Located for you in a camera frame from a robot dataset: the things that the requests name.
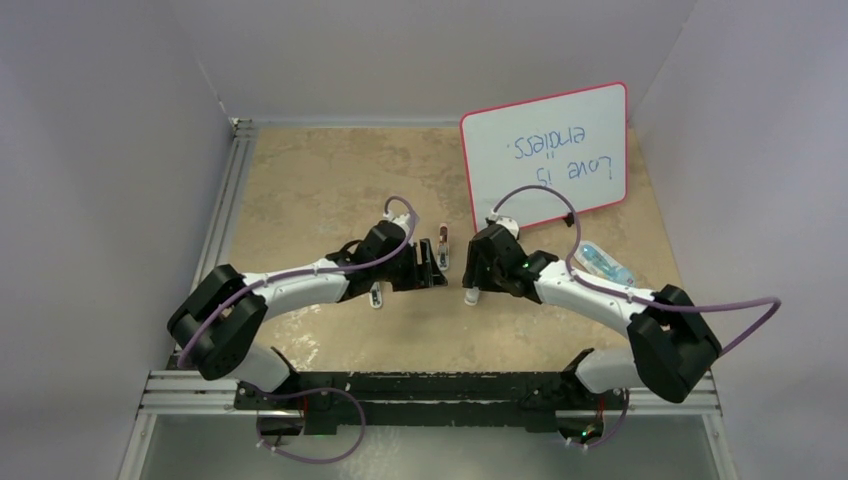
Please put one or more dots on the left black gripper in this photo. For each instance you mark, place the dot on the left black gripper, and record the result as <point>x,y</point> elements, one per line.
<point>422,275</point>

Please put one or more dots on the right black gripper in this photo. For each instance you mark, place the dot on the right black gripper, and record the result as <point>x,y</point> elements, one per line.
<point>474,274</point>

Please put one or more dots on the pink and white stapler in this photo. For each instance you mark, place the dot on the pink and white stapler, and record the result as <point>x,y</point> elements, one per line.
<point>443,252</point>

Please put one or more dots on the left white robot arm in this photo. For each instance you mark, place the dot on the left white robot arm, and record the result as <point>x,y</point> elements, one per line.
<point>216,327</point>

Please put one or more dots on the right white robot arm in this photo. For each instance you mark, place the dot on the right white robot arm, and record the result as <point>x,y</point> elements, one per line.
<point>670,346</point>

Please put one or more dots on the blue patterned oval case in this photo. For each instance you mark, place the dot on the blue patterned oval case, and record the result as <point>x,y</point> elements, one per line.
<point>598,262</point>

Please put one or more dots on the red-framed whiteboard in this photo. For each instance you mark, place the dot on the red-framed whiteboard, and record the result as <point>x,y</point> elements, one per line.
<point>519,156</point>

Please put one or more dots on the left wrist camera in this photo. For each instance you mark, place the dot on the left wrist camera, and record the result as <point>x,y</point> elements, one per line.
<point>397,217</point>

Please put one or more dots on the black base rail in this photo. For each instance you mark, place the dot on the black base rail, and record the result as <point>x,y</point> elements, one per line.
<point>535,401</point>

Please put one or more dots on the aluminium frame rail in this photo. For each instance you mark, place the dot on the aluminium frame rail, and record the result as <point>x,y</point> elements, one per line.
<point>224,219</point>

